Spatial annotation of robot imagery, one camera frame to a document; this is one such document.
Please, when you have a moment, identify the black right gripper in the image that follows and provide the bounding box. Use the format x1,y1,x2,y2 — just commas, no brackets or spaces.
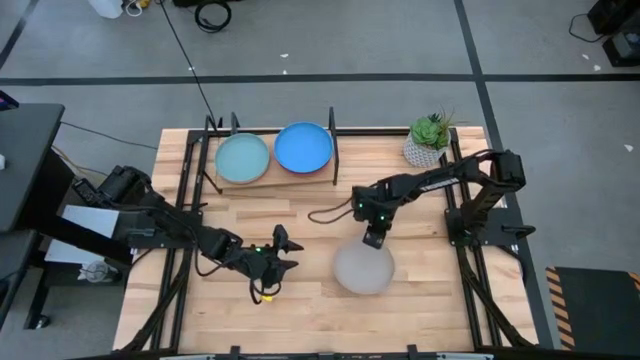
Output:
362,212,396,250

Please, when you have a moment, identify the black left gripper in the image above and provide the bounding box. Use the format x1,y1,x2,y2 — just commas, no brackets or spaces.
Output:
228,224,305,289

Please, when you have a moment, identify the white plate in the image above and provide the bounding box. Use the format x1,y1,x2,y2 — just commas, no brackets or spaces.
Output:
332,237,396,296

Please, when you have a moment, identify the light blue plate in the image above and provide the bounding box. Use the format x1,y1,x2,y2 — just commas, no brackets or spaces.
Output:
214,132,272,185

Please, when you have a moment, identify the dark teal blue plate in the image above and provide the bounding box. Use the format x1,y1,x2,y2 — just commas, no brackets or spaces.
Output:
273,121,335,175

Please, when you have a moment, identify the succulent in white patterned pot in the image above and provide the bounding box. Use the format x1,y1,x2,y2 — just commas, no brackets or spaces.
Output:
402,107,459,169

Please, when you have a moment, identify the hazard striped black mat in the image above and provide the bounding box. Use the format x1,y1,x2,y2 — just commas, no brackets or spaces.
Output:
544,266,640,351

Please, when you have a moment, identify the black desk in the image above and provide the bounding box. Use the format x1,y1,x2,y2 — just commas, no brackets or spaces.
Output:
0,102,66,234

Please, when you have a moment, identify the white container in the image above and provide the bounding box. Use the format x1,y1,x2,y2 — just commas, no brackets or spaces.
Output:
88,0,125,20

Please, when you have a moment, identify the black equipment box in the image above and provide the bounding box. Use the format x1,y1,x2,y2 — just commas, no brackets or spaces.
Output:
587,0,640,69

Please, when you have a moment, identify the brown arm cable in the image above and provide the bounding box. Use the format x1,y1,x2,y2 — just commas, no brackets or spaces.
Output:
307,196,357,225

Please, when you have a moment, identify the black cable with yellow tag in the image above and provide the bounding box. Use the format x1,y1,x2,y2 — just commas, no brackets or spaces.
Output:
248,277,282,306

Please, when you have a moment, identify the black aluminium table frame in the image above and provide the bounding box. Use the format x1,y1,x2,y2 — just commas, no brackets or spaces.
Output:
114,127,556,360

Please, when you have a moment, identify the long black floor cable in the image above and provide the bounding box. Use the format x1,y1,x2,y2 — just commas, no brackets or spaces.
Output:
158,0,219,129

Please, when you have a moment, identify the coiled black cable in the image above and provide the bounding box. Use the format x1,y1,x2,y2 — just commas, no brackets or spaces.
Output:
193,0,233,34

